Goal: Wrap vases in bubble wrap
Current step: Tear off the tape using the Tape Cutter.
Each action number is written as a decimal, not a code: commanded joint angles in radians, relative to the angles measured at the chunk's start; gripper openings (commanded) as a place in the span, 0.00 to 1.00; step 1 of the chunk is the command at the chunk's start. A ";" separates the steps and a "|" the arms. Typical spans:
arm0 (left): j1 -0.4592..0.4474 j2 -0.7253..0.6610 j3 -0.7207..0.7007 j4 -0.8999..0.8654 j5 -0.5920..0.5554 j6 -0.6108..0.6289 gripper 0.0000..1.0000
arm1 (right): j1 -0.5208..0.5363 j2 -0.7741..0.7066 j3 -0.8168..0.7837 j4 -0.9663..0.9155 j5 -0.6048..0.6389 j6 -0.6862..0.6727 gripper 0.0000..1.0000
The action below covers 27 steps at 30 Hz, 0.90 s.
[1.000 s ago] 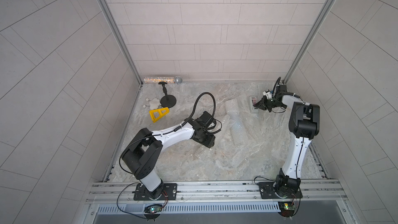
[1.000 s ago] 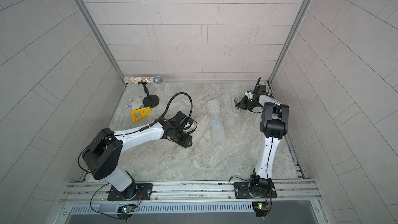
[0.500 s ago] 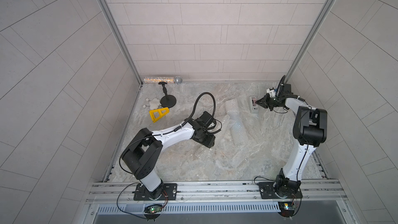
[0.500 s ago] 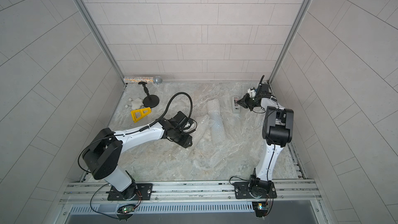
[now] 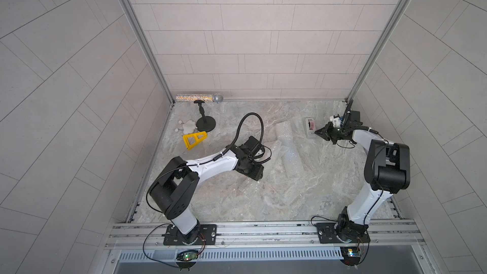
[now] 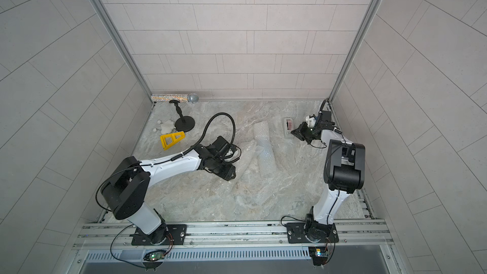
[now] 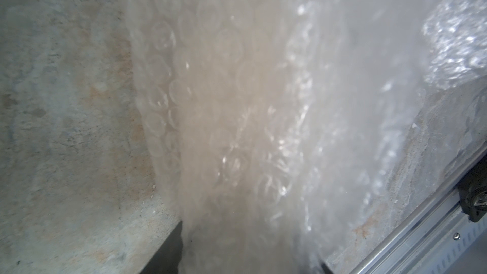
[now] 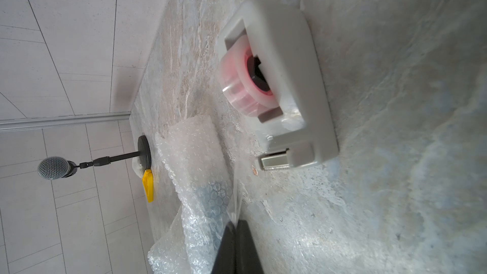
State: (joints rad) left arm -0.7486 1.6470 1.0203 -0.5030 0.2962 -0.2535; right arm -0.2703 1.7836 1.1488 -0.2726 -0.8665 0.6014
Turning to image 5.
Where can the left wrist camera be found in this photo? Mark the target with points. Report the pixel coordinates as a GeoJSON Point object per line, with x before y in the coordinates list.
{"type": "Point", "coordinates": [253, 145]}

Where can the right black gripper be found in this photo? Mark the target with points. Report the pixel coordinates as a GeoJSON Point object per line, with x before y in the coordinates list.
{"type": "Point", "coordinates": [326, 132]}

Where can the black round base stand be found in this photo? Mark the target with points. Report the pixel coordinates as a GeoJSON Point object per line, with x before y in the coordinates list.
{"type": "Point", "coordinates": [205, 123]}

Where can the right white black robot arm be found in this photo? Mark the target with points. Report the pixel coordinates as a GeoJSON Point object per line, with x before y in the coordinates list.
{"type": "Point", "coordinates": [386, 172]}

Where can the white plastic toy figure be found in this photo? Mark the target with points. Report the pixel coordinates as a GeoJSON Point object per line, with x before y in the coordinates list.
{"type": "Point", "coordinates": [188, 127]}

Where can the tape dispenser with red roll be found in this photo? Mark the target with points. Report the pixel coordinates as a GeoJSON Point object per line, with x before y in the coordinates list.
{"type": "Point", "coordinates": [310, 127]}

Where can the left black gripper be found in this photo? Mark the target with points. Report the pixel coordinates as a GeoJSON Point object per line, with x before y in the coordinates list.
{"type": "Point", "coordinates": [257, 172]}

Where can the aluminium mounting rail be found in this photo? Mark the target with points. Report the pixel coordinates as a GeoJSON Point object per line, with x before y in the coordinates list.
{"type": "Point", "coordinates": [381, 232]}

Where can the glittery silver strip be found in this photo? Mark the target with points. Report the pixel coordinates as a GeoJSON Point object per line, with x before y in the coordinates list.
{"type": "Point", "coordinates": [194, 97]}

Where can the small circuit board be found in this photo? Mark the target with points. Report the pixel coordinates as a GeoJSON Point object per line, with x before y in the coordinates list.
{"type": "Point", "coordinates": [351, 256]}
{"type": "Point", "coordinates": [187, 256]}

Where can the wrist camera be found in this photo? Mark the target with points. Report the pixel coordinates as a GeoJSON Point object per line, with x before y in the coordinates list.
{"type": "Point", "coordinates": [253, 145]}
{"type": "Point", "coordinates": [351, 118]}

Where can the left small circuit board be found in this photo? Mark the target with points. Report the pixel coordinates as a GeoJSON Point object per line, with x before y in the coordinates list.
{"type": "Point", "coordinates": [187, 256]}

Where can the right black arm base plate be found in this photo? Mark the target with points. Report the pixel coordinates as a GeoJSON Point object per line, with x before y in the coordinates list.
{"type": "Point", "coordinates": [332, 233]}

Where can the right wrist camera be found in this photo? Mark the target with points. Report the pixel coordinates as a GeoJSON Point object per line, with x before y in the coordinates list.
{"type": "Point", "coordinates": [351, 118]}

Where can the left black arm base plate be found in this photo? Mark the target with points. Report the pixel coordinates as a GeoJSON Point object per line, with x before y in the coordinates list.
{"type": "Point", "coordinates": [201, 234]}

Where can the silver glitter ball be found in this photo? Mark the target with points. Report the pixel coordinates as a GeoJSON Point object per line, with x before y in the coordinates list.
{"type": "Point", "coordinates": [218, 98]}

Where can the right small circuit board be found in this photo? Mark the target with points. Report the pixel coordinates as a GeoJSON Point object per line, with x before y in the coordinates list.
{"type": "Point", "coordinates": [351, 256]}

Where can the yellow plastic triangular frame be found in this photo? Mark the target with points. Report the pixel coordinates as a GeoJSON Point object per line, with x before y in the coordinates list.
{"type": "Point", "coordinates": [192, 140]}

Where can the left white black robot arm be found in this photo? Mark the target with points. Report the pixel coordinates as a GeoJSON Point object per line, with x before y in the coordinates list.
{"type": "Point", "coordinates": [173, 189]}

